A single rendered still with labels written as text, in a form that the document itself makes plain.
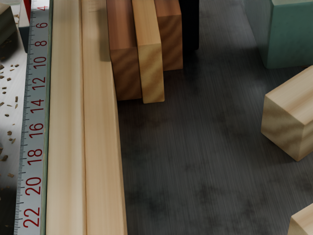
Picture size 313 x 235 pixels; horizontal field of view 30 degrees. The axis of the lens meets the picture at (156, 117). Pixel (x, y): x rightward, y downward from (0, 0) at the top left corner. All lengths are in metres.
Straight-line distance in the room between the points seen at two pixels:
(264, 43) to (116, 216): 0.19
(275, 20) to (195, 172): 0.12
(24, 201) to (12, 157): 0.23
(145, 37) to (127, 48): 0.01
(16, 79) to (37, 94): 0.25
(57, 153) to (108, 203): 0.04
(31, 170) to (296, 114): 0.16
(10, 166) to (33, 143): 0.20
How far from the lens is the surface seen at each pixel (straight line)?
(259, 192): 0.38
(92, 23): 0.44
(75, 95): 0.37
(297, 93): 0.39
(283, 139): 0.39
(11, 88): 0.61
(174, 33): 0.43
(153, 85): 0.42
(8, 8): 0.67
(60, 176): 0.33
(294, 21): 0.43
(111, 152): 0.35
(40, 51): 0.40
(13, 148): 0.55
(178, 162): 0.39
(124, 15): 0.43
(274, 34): 0.44
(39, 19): 0.43
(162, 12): 0.42
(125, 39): 0.41
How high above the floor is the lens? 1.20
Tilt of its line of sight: 47 degrees down
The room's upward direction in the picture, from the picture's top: 4 degrees counter-clockwise
